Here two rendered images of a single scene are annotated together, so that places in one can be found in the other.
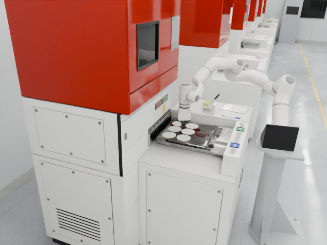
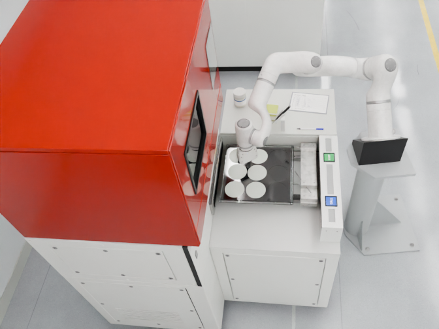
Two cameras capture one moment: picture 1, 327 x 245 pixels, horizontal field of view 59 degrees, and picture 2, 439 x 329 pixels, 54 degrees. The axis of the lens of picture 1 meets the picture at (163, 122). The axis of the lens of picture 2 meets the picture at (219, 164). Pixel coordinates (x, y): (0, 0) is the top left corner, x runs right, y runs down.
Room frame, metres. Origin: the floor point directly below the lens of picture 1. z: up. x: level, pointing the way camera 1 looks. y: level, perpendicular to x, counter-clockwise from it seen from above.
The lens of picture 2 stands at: (0.62, 0.13, 2.72)
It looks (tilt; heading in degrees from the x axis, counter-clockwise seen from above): 52 degrees down; 355
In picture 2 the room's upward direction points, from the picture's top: 11 degrees counter-clockwise
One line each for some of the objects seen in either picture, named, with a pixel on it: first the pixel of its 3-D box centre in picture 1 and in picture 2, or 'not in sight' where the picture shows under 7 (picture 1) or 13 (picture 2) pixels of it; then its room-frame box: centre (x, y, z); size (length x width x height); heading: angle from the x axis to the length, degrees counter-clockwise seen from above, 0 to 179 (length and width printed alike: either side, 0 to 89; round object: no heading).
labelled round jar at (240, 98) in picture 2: not in sight; (240, 97); (2.36, -0.23, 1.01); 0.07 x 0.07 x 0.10
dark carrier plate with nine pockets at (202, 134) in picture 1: (188, 131); (257, 172); (1.91, -0.18, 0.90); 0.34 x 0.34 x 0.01; 69
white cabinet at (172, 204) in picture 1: (199, 183); (278, 209); (1.94, -0.31, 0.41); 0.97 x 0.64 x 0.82; 159
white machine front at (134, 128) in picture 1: (149, 121); (206, 188); (1.80, 0.10, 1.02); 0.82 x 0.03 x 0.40; 159
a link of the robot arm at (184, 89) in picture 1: (185, 94); (245, 132); (1.95, -0.15, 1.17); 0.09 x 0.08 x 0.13; 45
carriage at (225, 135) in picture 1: (223, 141); (308, 175); (1.83, -0.44, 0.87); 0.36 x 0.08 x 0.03; 159
